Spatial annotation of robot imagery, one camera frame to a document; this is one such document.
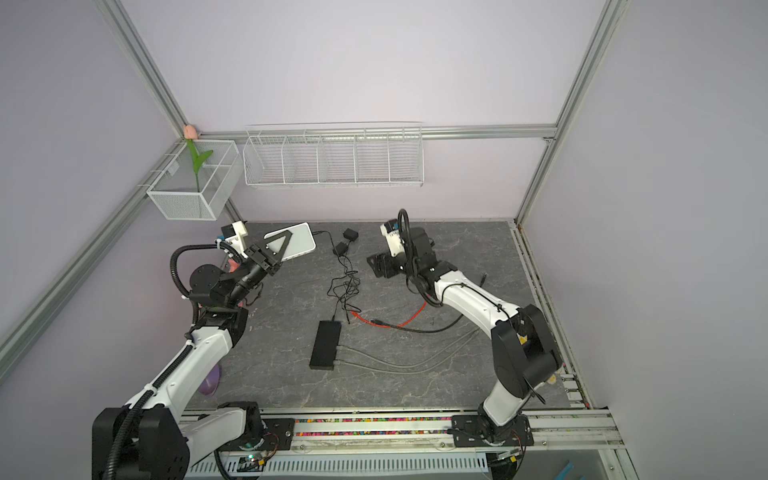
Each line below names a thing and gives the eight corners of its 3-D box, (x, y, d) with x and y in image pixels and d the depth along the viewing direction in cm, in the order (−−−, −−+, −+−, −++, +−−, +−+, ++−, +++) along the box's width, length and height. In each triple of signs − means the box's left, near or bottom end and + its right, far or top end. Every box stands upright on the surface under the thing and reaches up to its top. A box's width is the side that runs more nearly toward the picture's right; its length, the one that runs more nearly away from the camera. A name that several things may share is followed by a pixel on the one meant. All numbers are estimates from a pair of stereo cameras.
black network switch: (310, 370, 86) (308, 367, 84) (318, 324, 95) (317, 321, 93) (335, 370, 86) (334, 367, 84) (341, 324, 95) (340, 321, 93)
